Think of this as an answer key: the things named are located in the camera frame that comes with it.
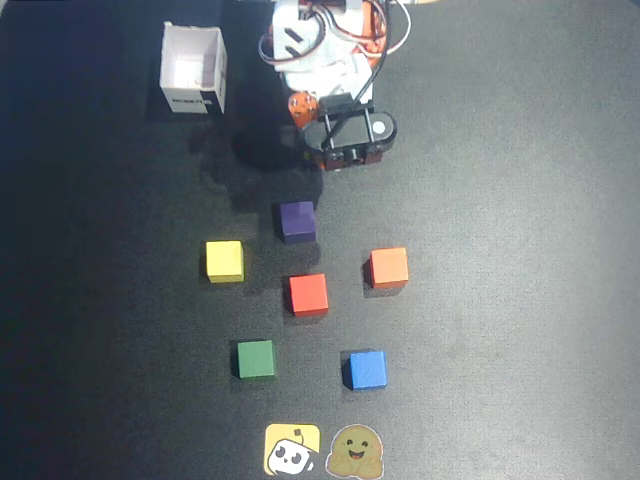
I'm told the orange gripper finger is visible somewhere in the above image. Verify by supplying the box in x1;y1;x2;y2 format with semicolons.
287;91;322;132

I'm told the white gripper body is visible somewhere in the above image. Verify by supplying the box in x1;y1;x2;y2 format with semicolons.
278;48;376;106

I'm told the purple wooden cube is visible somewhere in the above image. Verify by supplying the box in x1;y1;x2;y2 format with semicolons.
277;200;317;245

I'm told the yellow wooden cube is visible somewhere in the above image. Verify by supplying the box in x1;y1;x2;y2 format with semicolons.
205;240;246;285

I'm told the orange wooden cube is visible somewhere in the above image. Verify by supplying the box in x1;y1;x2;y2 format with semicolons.
363;246;410;291

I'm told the red wooden cube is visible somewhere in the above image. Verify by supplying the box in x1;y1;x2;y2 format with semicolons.
288;273;331;319

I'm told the green wooden cube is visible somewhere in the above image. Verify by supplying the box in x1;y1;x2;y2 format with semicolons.
236;339;277;380

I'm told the blue wooden cube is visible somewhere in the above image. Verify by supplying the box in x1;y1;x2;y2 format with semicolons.
343;349;388;391

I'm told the white open cardboard box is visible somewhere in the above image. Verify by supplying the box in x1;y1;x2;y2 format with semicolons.
159;21;229;116

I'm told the black felt mat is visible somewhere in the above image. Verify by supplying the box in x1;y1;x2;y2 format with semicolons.
0;0;640;480

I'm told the yellow robot face sticker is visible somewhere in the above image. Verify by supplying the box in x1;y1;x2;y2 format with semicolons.
263;423;322;477

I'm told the hugging face emoji sticker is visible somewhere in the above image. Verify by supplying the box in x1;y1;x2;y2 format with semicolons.
325;424;385;479

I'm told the black camera cable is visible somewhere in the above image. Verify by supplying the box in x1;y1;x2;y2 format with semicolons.
347;0;402;114

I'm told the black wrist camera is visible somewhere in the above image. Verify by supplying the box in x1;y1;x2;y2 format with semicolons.
298;92;399;172

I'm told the white servo cable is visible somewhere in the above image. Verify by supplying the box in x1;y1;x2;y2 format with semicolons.
257;29;282;69
382;0;413;57

